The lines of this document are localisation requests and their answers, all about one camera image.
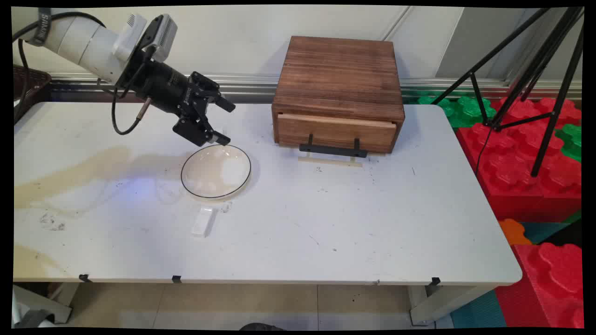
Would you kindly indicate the aluminium wall rail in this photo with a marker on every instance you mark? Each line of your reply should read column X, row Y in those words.
column 251, row 86

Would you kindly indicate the white plate with black rim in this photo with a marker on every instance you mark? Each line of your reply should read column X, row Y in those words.
column 216, row 171

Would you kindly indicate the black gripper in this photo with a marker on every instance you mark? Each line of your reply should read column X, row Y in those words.
column 163, row 86

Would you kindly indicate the white rectangular block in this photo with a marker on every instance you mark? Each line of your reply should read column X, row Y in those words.
column 204, row 222

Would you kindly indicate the green foam block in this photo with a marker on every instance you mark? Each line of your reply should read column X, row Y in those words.
column 465, row 109
column 572, row 139

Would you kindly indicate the black camera tripod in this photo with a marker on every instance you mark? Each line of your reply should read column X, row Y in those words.
column 554, row 70

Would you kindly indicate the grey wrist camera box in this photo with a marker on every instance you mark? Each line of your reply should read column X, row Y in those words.
column 163, row 35

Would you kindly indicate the large red foam block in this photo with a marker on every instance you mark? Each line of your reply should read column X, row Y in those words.
column 507, row 163

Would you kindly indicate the dark brown woven basket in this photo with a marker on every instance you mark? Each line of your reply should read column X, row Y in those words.
column 30, row 83

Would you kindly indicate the white table leg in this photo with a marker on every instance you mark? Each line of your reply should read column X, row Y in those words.
column 442, row 302
column 44, row 302

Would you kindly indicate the brown wooden cabinet box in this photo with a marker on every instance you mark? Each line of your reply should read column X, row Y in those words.
column 340, row 74

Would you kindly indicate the teal foam mat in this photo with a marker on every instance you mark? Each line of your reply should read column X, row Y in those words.
column 545, row 230

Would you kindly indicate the orange foam piece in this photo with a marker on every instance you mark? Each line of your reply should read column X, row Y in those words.
column 512, row 231

